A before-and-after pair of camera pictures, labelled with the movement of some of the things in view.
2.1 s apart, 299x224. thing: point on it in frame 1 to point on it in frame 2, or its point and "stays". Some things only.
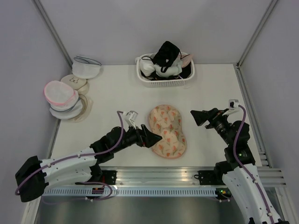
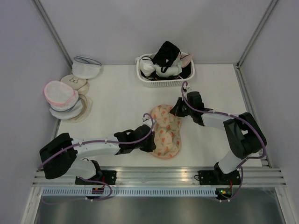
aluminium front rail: (180, 176) stays
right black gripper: (211, 115) to (176, 110)
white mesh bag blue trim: (85, 68) stays
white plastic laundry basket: (165, 83) stays
